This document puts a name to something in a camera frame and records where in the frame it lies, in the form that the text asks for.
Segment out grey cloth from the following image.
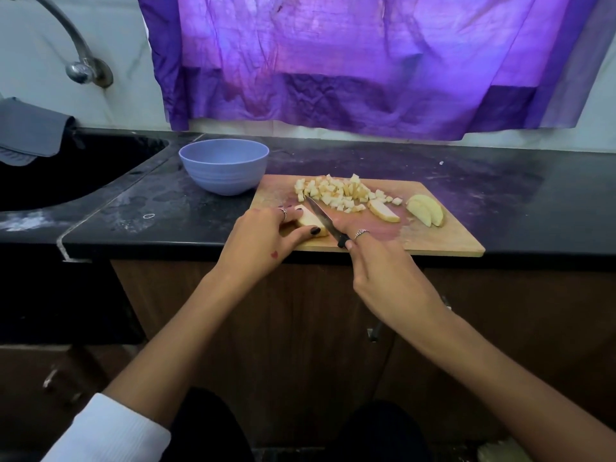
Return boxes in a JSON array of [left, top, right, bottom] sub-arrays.
[[0, 97, 78, 167]]

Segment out plastic bags on floor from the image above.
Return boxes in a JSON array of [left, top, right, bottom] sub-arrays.
[[478, 438, 533, 462]]

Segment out person's left hand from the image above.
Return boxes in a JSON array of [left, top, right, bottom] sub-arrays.
[[216, 205, 323, 285]]

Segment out pile of diced potato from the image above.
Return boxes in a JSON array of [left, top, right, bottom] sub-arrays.
[[293, 173, 404, 214]]

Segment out blue bowl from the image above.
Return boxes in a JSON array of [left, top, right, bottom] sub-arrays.
[[178, 138, 271, 197]]

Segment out person's dark trousers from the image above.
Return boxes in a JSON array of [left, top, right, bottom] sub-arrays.
[[158, 384, 434, 462]]

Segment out metal faucet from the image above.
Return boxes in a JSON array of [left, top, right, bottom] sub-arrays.
[[0, 0, 115, 89]]

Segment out black handled knife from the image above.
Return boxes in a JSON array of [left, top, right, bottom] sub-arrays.
[[305, 195, 352, 251]]

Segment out rounded potato end piece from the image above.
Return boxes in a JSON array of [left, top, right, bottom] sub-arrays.
[[293, 205, 330, 241]]

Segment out dark sink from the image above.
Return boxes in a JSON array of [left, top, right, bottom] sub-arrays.
[[0, 130, 169, 212]]

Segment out purple cloth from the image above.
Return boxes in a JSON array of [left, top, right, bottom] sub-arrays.
[[135, 0, 616, 142]]

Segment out wooden cutting board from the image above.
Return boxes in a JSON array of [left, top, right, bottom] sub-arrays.
[[249, 174, 486, 259]]

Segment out person's left forearm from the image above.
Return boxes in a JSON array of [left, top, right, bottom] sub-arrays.
[[104, 264, 256, 429]]

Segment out person's right hand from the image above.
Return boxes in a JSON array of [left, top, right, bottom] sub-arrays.
[[345, 226, 452, 333]]

